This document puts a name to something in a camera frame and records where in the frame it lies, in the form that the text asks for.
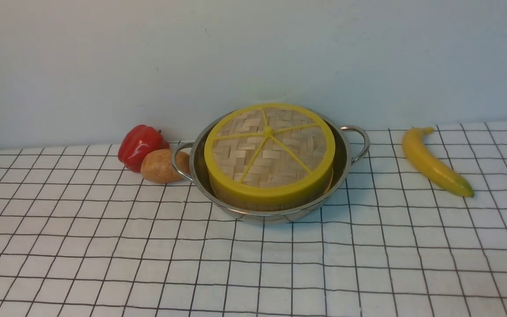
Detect woven bamboo steamer lid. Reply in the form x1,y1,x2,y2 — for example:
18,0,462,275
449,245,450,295
204,103,336,181

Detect stainless steel two-handled pot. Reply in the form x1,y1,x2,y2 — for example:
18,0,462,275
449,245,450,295
170,112,371,223

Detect brown potato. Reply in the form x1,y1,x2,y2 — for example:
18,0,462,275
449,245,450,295
141,149,184,184

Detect red bell pepper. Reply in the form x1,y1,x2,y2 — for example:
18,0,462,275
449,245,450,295
117,125,170,173

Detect yellow banana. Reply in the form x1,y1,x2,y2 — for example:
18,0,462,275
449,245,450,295
401,127,475,197

